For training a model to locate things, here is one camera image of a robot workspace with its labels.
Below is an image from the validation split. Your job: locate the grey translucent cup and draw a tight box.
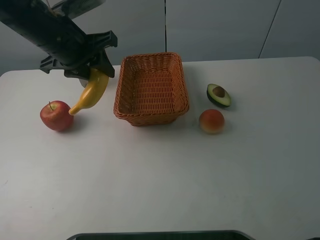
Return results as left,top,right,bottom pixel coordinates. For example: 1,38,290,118
79,78,89,88

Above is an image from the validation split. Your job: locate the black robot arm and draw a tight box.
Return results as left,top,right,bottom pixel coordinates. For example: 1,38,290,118
0,0,118,81

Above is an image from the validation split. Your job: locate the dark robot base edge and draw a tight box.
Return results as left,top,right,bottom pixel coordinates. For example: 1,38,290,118
68,230,254,240

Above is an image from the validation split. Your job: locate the orange wicker basket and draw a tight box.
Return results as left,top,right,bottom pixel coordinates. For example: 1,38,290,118
113,52,189,126

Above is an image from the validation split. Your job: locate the yellow banana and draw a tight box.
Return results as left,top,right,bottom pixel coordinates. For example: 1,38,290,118
68,68,109,116

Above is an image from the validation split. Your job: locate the orange red peach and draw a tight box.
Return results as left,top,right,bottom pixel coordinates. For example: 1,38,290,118
199,109,225,134

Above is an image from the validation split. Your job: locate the red apple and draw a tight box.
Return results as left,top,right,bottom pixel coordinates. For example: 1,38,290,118
39,100,74,132

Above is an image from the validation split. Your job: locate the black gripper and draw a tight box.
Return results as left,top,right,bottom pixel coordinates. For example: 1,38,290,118
39,30,118,80

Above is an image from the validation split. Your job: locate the halved avocado with pit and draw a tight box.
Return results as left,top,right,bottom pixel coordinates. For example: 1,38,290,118
206,83,232,108

